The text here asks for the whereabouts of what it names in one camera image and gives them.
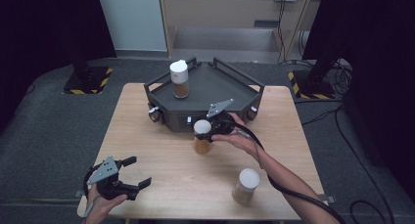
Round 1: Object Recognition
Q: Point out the dark curtain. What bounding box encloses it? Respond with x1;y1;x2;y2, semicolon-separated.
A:
302;0;415;193
0;0;116;134

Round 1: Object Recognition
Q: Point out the wooden cabinet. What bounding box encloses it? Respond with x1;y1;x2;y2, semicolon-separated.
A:
158;0;314;64

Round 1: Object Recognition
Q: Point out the thick black gripper cable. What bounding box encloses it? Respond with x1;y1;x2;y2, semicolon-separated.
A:
233;119;347;224

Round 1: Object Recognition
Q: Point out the person's left hand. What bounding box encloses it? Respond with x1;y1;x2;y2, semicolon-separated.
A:
83;184;128;224

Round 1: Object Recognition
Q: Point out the stand base with striped tape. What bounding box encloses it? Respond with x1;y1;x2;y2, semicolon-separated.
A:
62;66;114;95
287;69;337;100

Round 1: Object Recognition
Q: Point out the black outlet cable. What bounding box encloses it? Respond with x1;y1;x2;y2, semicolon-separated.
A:
277;0;288;64

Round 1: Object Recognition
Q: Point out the dark grey spice rack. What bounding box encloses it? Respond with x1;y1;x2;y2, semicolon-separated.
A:
143;56;265;134

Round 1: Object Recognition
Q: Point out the black floor cable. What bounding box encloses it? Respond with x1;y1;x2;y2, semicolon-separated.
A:
334;105;395;224

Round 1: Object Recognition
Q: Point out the flip-cap spice bottle brown powder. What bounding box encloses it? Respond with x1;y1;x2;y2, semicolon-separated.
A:
168;59;190;100

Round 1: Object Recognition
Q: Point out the person's right hand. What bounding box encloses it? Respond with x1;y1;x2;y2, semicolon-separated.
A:
211;112;267;161

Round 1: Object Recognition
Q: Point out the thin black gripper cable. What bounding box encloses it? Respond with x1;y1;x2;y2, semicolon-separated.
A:
83;166;99;199

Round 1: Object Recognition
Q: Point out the spice jar with orange powder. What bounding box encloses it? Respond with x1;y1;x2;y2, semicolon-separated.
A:
193;119;213;156

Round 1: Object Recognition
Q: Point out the spice jar with tan powder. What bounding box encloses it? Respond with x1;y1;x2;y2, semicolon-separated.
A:
231;167;261;207

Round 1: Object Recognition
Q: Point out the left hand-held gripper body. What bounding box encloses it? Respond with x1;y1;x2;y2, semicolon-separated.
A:
86;156;140;202

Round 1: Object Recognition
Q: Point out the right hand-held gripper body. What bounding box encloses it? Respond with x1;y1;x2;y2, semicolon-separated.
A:
206;98;236;143

